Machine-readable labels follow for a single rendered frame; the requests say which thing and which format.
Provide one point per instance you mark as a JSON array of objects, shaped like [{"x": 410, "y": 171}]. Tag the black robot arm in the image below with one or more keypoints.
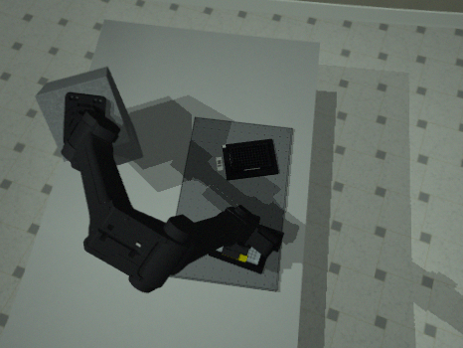
[{"x": 88, "y": 137}]

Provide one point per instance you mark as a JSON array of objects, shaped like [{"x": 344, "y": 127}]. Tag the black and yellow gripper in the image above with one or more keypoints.
[{"x": 236, "y": 251}]

